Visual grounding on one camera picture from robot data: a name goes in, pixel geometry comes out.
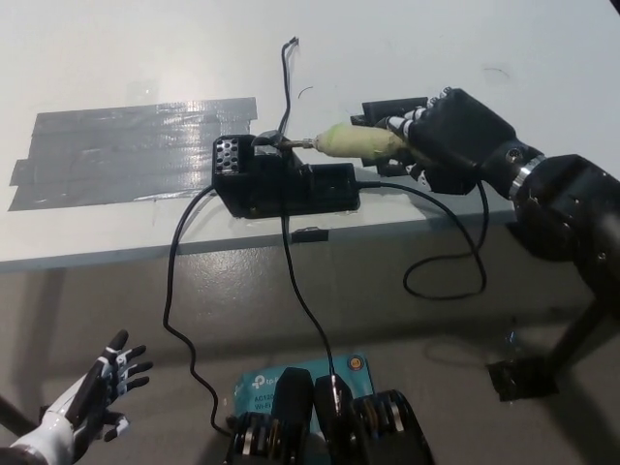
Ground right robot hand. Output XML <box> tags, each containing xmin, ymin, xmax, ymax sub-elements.
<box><xmin>382</xmin><ymin>86</ymin><xmax>523</xmax><ymax>196</ymax></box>

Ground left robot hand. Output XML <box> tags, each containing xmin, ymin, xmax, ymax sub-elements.
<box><xmin>64</xmin><ymin>328</ymin><xmax>155</xmax><ymax>456</ymax></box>

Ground black soldering iron cable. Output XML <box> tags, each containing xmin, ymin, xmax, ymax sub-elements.
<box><xmin>356</xmin><ymin>144</ymin><xmax>490</xmax><ymax>299</ymax></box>

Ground tape-wrapped soldering iron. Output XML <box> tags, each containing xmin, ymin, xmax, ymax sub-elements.
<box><xmin>278</xmin><ymin>123</ymin><xmax>413</xmax><ymax>161</ymax></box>

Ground black soldering station base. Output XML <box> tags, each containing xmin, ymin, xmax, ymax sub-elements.
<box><xmin>213</xmin><ymin>129</ymin><xmax>363</xmax><ymax>220</ymax></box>

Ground black robot torso blocks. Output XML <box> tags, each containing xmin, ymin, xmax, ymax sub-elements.
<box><xmin>225</xmin><ymin>367</ymin><xmax>435</xmax><ymax>465</ymax></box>

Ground black printed holder plate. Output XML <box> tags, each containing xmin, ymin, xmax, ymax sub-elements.
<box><xmin>351</xmin><ymin>95</ymin><xmax>437</xmax><ymax>178</ymax></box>

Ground teal tp-link box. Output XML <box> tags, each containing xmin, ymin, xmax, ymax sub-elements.
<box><xmin>233</xmin><ymin>353</ymin><xmax>378</xmax><ymax>432</ymax></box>

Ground small black tape strip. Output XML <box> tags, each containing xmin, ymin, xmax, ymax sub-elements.
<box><xmin>292</xmin><ymin>227</ymin><xmax>330</xmax><ymax>243</ymax></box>

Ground black stand pole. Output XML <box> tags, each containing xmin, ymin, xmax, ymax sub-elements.
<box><xmin>551</xmin><ymin>290</ymin><xmax>620</xmax><ymax>375</ymax></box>

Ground black floor tape under pole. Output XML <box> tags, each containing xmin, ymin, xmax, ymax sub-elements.
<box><xmin>486</xmin><ymin>356</ymin><xmax>561</xmax><ymax>402</ymax></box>

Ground black power cable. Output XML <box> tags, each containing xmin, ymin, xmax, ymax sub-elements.
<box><xmin>164</xmin><ymin>186</ymin><xmax>236</xmax><ymax>435</ymax></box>

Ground thin black wire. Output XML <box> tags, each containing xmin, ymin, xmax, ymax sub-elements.
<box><xmin>280</xmin><ymin>36</ymin><xmax>301</xmax><ymax>135</ymax></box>

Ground black cable to robot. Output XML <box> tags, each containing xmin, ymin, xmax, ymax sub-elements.
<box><xmin>283</xmin><ymin>215</ymin><xmax>340</xmax><ymax>388</ymax></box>

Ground grey duct tape patch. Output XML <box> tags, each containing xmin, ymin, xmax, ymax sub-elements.
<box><xmin>7</xmin><ymin>96</ymin><xmax>261</xmax><ymax>212</ymax></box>

